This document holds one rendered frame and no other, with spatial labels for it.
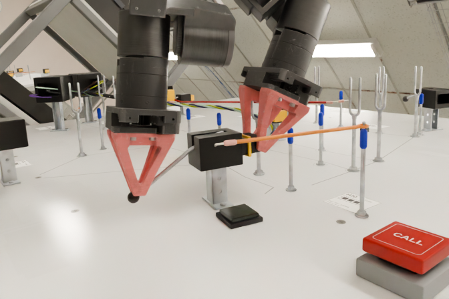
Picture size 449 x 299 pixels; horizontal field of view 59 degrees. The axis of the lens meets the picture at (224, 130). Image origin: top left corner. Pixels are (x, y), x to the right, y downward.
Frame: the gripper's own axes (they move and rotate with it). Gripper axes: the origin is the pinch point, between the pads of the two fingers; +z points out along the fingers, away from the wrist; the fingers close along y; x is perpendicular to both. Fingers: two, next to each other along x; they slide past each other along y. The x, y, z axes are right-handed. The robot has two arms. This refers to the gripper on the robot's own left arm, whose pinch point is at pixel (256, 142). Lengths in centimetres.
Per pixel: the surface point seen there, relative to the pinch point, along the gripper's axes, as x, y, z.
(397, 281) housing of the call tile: -0.5, -24.8, 5.9
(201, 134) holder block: 7.6, 0.2, 1.4
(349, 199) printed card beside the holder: -10.6, -8.1, 2.5
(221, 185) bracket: 3.3, -1.2, 6.4
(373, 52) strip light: -215, 218, -105
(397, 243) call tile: -0.6, -23.6, 3.3
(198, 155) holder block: 8.0, -1.7, 3.7
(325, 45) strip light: -198, 263, -106
